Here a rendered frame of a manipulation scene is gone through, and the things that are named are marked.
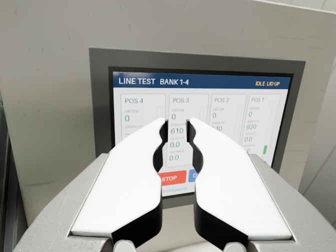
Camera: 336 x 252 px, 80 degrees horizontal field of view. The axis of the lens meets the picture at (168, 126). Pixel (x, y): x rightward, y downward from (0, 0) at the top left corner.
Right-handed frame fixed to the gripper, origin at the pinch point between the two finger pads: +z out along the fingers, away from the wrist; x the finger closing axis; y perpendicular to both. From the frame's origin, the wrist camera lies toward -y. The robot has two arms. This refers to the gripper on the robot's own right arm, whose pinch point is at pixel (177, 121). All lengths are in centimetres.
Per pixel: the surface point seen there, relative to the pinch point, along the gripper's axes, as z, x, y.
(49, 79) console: 20.5, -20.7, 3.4
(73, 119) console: 19.8, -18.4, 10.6
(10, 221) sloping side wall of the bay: 9.7, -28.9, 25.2
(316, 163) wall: 84, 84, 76
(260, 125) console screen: 31.1, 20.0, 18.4
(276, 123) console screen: 32.6, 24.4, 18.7
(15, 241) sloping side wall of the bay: 7.8, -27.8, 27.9
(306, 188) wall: 82, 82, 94
